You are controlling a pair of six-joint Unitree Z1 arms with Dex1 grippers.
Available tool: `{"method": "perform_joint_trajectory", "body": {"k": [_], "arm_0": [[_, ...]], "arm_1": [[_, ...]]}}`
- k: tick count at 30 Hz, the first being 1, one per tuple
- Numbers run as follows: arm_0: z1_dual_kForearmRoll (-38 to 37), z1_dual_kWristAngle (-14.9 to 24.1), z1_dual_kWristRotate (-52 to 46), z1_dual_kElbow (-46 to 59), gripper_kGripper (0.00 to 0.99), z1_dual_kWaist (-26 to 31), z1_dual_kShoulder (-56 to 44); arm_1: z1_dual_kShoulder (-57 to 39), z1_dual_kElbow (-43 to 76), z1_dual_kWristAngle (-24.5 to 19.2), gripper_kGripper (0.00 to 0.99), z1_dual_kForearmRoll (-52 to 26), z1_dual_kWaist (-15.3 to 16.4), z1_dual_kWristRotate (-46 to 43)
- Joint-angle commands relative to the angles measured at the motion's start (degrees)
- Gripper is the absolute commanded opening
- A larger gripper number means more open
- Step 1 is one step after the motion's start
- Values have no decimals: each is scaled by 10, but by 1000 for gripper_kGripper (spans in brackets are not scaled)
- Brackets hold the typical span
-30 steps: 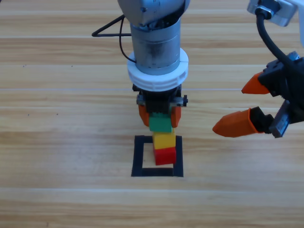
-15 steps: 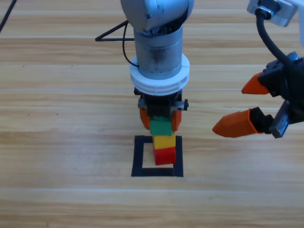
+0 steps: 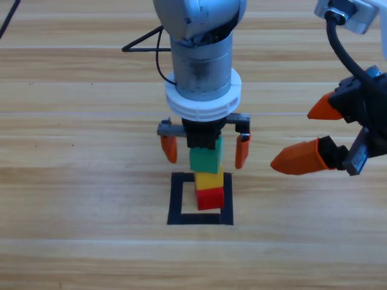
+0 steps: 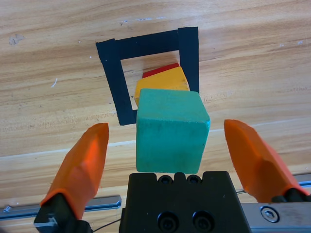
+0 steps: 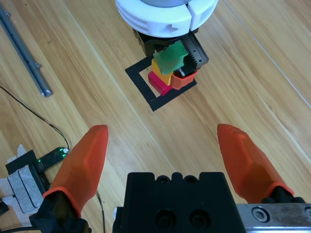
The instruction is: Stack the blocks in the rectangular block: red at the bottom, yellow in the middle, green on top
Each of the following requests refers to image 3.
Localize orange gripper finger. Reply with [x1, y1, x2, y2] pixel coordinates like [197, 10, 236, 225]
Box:
[235, 131, 252, 169]
[307, 92, 345, 121]
[159, 135, 178, 164]
[270, 135, 349, 176]

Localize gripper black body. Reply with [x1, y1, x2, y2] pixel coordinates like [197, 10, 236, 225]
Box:
[156, 113, 252, 151]
[328, 65, 387, 177]

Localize green cube block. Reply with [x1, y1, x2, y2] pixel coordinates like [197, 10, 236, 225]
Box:
[189, 135, 224, 175]

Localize yellow cube block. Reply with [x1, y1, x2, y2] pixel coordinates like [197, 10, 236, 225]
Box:
[193, 171, 225, 192]

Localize red cube block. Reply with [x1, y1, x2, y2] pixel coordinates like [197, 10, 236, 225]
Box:
[195, 186, 225, 211]

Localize black tape square outline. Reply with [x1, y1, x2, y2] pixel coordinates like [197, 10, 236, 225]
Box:
[166, 172, 235, 227]

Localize black camera cable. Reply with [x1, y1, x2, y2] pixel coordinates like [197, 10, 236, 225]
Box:
[325, 11, 383, 88]

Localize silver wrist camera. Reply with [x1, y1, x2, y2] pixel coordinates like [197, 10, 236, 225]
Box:
[313, 0, 380, 34]

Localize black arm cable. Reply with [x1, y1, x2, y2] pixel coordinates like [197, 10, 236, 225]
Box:
[120, 25, 178, 86]

